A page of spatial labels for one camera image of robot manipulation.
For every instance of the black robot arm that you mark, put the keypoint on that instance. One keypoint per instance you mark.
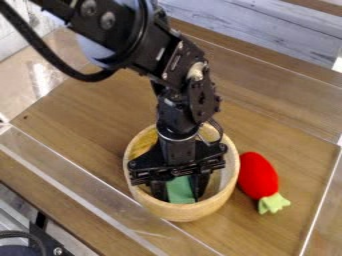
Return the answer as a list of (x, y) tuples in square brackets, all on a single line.
[(127, 34)]

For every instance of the clear acrylic tray wall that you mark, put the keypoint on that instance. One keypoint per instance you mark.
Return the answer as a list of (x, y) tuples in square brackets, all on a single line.
[(282, 111)]

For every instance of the red plush strawberry toy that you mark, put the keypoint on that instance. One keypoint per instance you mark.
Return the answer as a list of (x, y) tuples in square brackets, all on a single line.
[(260, 183)]

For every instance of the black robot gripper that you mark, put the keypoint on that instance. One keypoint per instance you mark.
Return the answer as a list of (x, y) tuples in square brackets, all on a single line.
[(161, 165)]

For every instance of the black table mount bracket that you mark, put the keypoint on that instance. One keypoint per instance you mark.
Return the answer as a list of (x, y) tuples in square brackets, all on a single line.
[(25, 239)]

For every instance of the green rectangular block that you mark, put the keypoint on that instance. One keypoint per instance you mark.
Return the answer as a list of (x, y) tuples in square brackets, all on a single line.
[(180, 191)]

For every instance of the brown wooden bowl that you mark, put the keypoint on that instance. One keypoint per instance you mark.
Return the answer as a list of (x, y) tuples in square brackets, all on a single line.
[(218, 191)]

